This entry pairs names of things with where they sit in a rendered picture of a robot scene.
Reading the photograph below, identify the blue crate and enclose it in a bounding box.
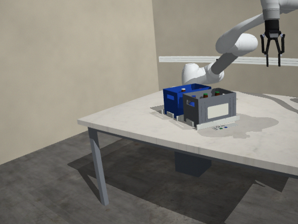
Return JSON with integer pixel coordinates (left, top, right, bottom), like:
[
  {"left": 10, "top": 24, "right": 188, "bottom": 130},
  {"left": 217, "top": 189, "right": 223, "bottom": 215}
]
[{"left": 163, "top": 83, "right": 212, "bottom": 119}]

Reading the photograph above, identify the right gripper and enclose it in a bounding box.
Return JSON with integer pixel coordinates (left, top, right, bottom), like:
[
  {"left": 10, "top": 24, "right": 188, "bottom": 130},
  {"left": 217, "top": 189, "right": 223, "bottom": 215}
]
[{"left": 260, "top": 20, "right": 285, "bottom": 67}]

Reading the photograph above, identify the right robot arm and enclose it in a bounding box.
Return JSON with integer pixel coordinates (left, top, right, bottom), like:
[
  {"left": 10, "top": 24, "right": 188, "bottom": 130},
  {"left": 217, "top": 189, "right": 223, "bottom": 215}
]
[{"left": 182, "top": 0, "right": 298, "bottom": 85}]

